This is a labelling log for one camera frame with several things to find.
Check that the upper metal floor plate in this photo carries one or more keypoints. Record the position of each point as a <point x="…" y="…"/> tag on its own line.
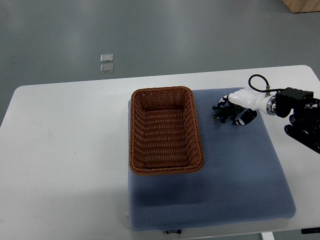
<point x="106" y="57"/>

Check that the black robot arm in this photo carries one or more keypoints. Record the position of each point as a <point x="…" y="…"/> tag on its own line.
<point x="303" y="110"/>

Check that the blue quilted mat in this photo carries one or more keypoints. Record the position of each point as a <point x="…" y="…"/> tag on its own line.
<point x="241" y="180"/>

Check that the wooden box corner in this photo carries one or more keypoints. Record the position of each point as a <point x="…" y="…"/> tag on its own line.
<point x="302" y="6"/>

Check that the black table handle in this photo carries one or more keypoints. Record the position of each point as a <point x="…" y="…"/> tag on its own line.
<point x="313" y="230"/>

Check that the brown wicker basket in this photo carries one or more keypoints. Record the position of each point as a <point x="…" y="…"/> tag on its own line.
<point x="164" y="134"/>

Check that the table control panel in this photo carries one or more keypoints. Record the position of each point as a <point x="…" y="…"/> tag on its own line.
<point x="174" y="231"/>

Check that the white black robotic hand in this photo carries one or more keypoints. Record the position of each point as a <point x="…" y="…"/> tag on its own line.
<point x="252" y="101"/>

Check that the dark toy crocodile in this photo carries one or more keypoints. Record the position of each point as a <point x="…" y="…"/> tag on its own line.
<point x="223" y="113"/>

